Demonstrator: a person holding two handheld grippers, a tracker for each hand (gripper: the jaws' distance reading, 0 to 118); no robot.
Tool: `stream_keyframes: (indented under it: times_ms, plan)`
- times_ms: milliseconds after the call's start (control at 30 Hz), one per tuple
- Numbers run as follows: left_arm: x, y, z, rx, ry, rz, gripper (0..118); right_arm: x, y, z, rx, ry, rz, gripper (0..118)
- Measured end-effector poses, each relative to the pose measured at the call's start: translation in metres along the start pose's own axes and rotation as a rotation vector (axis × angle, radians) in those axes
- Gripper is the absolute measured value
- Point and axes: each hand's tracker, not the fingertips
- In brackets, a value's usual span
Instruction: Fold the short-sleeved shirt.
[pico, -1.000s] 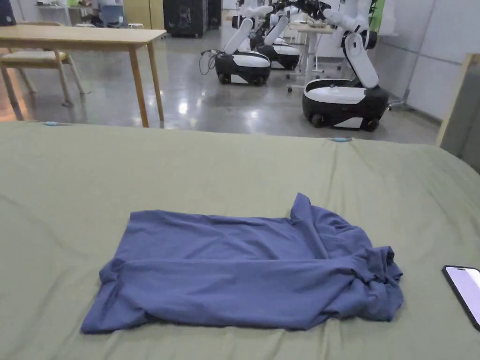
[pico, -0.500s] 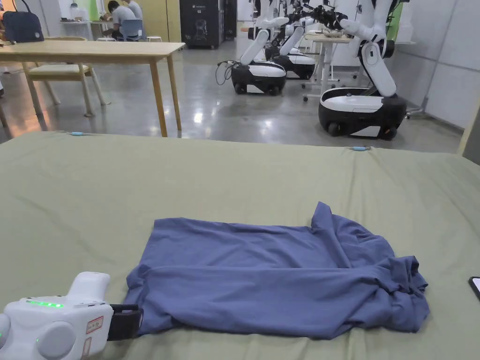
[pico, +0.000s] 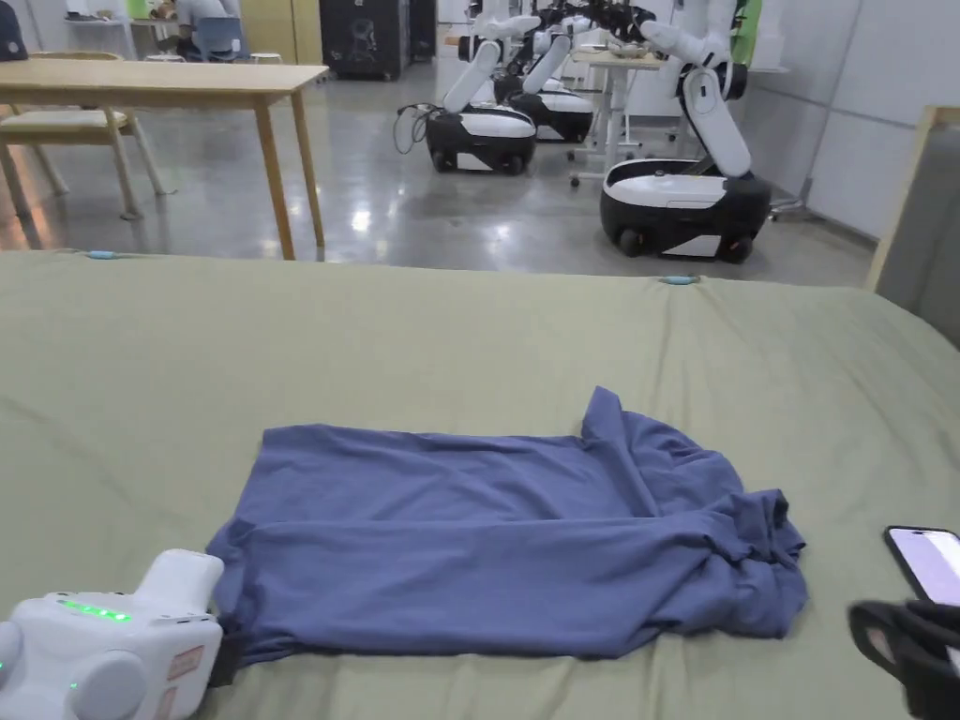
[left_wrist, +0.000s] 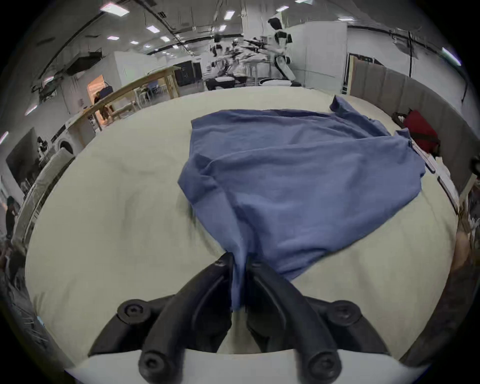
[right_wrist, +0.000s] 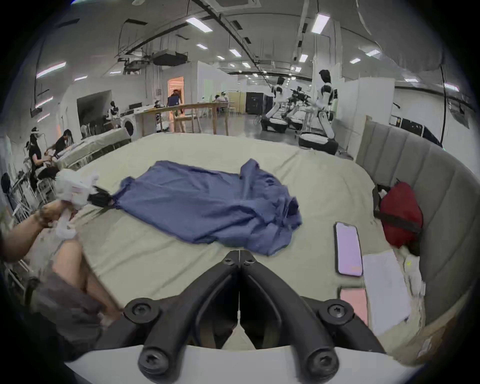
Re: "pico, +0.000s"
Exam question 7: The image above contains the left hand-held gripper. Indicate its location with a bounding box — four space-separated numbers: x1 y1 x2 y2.
0 548 246 720

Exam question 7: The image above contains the blue shirt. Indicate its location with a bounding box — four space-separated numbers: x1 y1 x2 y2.
203 385 812 667

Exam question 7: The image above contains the black smartphone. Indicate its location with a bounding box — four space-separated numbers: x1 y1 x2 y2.
884 524 960 606

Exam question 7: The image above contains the bed with pale green sheet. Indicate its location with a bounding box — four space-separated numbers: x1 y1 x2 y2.
0 250 960 720

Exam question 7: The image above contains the white wheeled robot black base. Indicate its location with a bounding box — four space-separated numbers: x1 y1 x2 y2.
517 0 598 143
396 0 540 176
598 0 773 265

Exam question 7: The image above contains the wooden chair with beige seat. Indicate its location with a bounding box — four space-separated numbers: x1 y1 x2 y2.
0 103 165 223

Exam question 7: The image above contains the long wooden table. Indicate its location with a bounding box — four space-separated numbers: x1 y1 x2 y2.
0 58 331 261

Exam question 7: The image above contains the white-legged desk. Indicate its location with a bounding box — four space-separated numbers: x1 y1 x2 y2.
567 43 680 188

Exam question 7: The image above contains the blue office chair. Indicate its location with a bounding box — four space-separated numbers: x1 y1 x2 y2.
196 16 250 65

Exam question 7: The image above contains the black cabinet on castors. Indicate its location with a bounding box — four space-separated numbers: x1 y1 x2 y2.
318 0 438 83

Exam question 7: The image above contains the grey padded headboard wooden frame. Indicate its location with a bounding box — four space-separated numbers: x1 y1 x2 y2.
864 104 960 348

